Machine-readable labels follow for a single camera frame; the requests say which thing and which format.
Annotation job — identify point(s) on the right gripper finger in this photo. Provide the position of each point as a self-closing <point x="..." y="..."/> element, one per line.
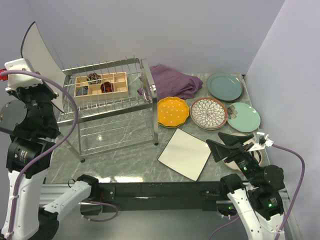
<point x="231" y="139"/>
<point x="220" y="151"/>

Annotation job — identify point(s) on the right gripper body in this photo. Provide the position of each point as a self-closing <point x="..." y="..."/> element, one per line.
<point x="245" y="159"/>

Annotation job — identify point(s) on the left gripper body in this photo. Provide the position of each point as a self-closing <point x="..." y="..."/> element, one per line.
<point x="38" y="95"/>

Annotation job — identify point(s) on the white round plate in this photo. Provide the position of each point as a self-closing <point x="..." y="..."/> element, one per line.
<point x="256" y="154"/>

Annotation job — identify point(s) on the mint green flower plate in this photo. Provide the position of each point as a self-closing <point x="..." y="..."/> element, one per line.
<point x="243" y="117"/>

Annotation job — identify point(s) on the white ribbed brown bowl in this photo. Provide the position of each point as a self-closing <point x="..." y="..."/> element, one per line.
<point x="208" y="108"/>

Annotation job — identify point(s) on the large square plate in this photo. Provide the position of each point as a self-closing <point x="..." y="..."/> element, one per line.
<point x="36" y="52"/>
<point x="185" y="154"/>

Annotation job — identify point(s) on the dark green round plate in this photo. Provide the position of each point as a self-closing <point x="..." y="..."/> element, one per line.
<point x="225" y="87"/>

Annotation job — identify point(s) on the orange dotted plate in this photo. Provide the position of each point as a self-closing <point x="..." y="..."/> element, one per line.
<point x="172" y="111"/>

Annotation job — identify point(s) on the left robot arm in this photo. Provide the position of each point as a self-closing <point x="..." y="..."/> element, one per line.
<point x="30" y="121"/>

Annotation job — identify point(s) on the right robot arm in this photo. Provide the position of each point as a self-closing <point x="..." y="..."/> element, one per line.
<point x="260" y="209"/>

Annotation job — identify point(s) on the steel dish rack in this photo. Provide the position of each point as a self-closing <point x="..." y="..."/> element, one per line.
<point x="117" y="123"/>

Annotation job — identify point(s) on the wooden cutlery box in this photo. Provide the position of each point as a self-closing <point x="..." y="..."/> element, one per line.
<point x="100" y="87"/>

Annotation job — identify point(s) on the purple cloth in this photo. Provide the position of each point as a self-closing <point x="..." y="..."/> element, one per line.
<point x="170" y="82"/>

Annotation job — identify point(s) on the black base beam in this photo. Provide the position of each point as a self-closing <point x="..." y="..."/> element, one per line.
<point x="149" y="196"/>

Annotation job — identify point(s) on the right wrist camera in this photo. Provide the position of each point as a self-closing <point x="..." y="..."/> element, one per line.
<point x="263" y="141"/>

